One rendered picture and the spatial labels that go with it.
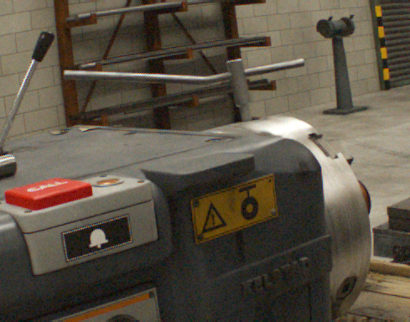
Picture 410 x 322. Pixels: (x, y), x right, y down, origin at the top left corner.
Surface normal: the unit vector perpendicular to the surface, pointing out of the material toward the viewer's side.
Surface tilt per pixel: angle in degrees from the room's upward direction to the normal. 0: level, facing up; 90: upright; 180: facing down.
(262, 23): 90
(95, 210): 90
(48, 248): 90
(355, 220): 80
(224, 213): 90
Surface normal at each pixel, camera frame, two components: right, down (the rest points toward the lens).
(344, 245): 0.64, 0.04
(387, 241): -0.76, 0.17
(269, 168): 0.57, -0.43
